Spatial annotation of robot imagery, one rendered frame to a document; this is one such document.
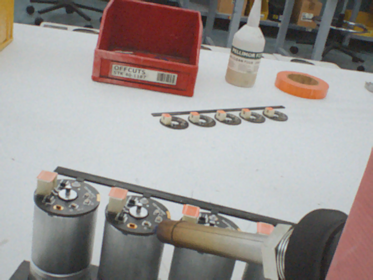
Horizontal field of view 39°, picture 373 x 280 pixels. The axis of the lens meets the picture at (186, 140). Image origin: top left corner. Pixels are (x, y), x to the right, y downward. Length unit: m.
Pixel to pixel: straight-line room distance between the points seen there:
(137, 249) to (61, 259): 0.03
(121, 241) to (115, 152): 0.19
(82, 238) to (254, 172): 0.21
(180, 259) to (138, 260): 0.02
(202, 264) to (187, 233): 0.04
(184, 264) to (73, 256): 0.04
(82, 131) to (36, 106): 0.05
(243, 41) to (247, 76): 0.04
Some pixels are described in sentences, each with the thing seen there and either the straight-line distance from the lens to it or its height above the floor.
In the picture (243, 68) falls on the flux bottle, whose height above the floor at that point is 0.77.
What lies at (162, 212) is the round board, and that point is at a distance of 0.20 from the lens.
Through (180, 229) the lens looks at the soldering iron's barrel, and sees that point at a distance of 0.16.
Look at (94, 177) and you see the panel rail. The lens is 0.22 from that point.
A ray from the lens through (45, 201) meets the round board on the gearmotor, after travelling 0.20.
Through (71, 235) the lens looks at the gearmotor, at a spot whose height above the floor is 0.80.
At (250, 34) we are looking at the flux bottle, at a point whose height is 0.81.
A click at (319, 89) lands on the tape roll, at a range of 0.58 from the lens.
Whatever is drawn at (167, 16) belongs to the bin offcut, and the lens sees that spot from 0.60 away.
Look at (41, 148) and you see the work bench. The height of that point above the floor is 0.75.
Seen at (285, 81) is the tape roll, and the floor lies 0.76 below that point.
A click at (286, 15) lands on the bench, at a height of 0.37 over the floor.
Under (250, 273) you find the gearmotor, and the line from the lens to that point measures 0.20.
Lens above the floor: 0.92
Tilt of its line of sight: 25 degrees down
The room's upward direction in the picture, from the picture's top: 11 degrees clockwise
